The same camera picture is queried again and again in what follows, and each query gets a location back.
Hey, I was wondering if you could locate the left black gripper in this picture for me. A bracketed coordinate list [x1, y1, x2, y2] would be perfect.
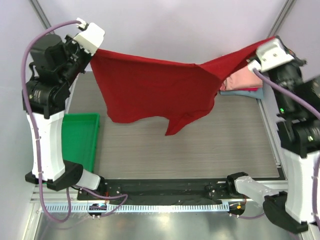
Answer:
[57, 33, 95, 88]

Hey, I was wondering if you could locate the red t shirt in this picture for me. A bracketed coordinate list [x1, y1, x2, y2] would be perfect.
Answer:
[90, 41, 262, 136]

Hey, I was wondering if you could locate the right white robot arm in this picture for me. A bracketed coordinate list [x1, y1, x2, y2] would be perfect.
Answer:
[225, 44, 320, 234]

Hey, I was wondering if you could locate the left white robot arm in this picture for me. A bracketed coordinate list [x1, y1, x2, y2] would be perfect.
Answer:
[23, 33, 106, 200]

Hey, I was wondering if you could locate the magenta folded t shirt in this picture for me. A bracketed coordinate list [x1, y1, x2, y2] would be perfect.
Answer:
[220, 87, 259, 92]

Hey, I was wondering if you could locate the pink folded t shirt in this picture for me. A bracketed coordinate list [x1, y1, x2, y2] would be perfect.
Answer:
[224, 67, 263, 91]

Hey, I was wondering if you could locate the salmon folded t shirt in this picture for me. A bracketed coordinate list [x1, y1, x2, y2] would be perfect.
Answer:
[220, 78, 228, 92]

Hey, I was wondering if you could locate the green plastic tray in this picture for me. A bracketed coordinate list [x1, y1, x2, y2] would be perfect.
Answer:
[42, 112, 101, 186]

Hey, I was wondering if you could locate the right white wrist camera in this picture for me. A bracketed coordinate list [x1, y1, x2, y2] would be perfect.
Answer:
[247, 36, 295, 73]

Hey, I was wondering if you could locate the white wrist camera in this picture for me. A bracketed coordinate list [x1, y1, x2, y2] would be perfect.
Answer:
[73, 18, 106, 56]
[247, 36, 295, 73]

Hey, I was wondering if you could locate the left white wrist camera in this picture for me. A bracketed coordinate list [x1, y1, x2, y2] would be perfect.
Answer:
[73, 18, 106, 56]

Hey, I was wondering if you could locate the left aluminium frame post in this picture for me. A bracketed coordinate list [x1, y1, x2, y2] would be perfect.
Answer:
[28, 0, 52, 29]

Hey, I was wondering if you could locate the aluminium frame post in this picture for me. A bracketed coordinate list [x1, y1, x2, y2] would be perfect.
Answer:
[28, 0, 52, 29]
[266, 0, 297, 38]

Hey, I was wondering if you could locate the right aluminium frame post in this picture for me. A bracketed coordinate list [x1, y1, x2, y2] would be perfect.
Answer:
[266, 0, 297, 38]

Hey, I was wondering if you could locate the aluminium front rail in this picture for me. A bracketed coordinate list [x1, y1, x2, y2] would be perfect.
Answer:
[29, 180, 289, 203]

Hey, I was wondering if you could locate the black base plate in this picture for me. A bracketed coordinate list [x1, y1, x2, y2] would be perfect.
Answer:
[76, 177, 256, 201]

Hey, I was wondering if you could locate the slotted cable duct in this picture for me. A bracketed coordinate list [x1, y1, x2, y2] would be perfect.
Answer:
[45, 202, 230, 213]

